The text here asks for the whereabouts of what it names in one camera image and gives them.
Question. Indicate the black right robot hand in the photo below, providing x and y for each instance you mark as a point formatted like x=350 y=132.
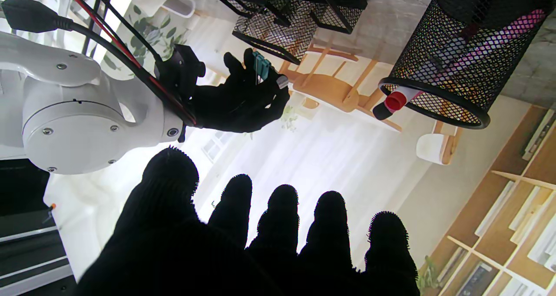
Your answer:
x=239 y=105

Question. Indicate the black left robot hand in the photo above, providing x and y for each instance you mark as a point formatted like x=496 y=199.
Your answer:
x=195 y=261

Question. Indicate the black mesh desk organizer tray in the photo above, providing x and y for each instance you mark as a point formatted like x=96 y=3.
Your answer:
x=282 y=31

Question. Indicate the red marker with white label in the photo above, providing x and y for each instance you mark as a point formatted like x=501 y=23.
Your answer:
x=396 y=101

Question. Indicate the black mesh pen cup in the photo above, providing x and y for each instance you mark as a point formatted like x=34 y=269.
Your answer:
x=473 y=57

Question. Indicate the pink marker with black cap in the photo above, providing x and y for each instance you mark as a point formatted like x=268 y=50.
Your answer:
x=499 y=37

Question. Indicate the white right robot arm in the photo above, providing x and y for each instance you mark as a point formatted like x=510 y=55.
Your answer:
x=74 y=126

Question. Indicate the black robot base housing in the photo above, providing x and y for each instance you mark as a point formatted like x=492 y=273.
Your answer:
x=21 y=187

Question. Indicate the printed room scene backdrop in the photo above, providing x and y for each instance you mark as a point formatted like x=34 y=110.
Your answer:
x=347 y=157

